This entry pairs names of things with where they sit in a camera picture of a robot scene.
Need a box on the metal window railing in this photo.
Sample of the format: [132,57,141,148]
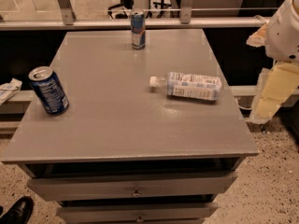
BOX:
[0,0,299,32]

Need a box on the red bull can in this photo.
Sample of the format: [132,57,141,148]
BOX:
[131,9,146,49]

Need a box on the upper grey drawer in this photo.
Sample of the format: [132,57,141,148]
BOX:
[27,172,237,201]

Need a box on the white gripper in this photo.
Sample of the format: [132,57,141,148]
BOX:
[246,0,299,124]

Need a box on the blue pepsi can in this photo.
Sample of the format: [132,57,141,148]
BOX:
[28,66,69,115]

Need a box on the white cable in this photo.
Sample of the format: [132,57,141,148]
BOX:
[235,98,252,111]

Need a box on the black office chair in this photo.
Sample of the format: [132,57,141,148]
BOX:
[107,0,171,19]

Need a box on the grey drawer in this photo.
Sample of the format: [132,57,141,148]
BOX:
[27,172,237,201]
[57,203,218,224]

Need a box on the grey drawer cabinet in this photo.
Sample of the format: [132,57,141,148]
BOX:
[0,28,260,224]

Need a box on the blue label plastic bottle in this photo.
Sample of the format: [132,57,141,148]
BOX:
[149,72,222,101]

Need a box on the crumpled white wrapper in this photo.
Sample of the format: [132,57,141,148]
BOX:
[0,78,22,105]

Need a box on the black leather shoe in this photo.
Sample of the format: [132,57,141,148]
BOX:
[0,196,34,224]

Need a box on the lower grey drawer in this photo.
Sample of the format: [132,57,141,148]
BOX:
[57,203,218,224]

